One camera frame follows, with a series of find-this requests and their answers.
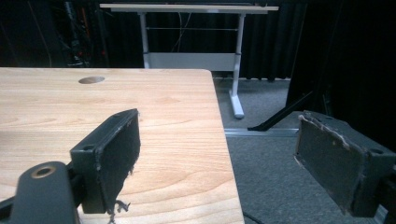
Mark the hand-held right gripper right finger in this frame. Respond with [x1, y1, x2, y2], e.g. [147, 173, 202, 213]
[293, 110, 396, 218]

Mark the white desk with metal legs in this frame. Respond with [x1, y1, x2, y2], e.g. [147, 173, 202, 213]
[99, 3, 280, 119]

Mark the dark equipment rack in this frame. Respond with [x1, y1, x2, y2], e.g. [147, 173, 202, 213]
[60, 0, 106, 68]

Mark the metal floor rail frame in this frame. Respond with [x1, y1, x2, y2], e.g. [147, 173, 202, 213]
[223, 127, 300, 138]

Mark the black metal stand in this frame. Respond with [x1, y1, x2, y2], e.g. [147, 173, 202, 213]
[247, 0, 344, 132]

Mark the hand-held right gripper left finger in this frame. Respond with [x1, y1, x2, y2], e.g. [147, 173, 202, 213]
[69, 108, 141, 216]

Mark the grey table cable grommet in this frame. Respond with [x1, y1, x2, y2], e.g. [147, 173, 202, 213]
[78, 76, 106, 85]

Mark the white hanging cable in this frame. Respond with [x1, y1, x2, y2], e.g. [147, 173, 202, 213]
[170, 12, 192, 53]

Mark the black curtain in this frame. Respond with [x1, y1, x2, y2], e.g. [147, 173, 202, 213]
[102, 0, 396, 147]

